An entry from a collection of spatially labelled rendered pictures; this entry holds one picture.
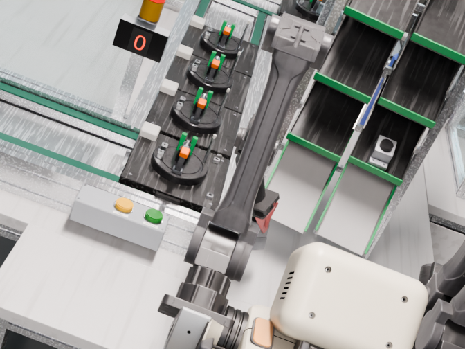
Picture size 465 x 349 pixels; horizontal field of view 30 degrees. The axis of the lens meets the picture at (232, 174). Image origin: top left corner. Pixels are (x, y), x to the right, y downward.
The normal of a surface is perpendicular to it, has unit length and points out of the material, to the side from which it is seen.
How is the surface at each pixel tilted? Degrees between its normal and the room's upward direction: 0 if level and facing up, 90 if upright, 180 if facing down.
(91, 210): 90
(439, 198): 0
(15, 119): 0
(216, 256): 37
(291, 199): 45
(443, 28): 25
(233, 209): 70
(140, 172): 0
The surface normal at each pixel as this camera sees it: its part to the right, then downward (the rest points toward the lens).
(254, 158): -0.08, 0.18
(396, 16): 0.18, -0.51
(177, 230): -0.13, 0.52
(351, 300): 0.11, -0.15
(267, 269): 0.33, -0.78
